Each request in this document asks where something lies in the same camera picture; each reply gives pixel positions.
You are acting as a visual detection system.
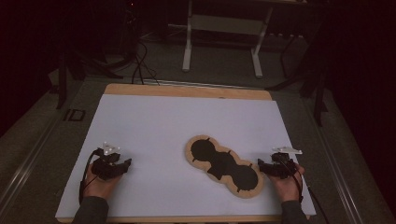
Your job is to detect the white metal stand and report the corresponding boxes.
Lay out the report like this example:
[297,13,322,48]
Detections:
[181,0,275,78]

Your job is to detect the black floor cables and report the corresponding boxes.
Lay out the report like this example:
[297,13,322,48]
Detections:
[130,40,161,87]

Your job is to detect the left hand-held gripper black cable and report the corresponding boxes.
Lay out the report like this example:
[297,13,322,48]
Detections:
[78,148,101,204]

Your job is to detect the white table mat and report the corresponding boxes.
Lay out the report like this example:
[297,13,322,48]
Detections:
[55,93,317,217]

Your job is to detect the person's left hand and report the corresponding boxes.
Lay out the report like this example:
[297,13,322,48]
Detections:
[82,162,124,200]

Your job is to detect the person's right hand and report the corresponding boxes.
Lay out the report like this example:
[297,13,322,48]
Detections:
[267,162,306,203]

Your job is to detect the aluminium floor rail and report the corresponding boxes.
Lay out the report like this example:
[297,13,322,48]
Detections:
[141,78,265,91]
[0,119,62,216]
[303,96,365,224]

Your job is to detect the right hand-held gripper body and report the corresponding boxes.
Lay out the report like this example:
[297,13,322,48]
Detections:
[270,146,303,180]

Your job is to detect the black stand with legs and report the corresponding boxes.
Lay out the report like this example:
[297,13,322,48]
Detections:
[46,49,125,110]
[267,31,330,127]

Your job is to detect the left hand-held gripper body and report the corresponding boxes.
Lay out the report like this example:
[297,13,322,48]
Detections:
[91,141,125,181]

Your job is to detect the tan fleece cover black backing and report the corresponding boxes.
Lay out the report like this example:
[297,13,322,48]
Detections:
[185,133,265,200]

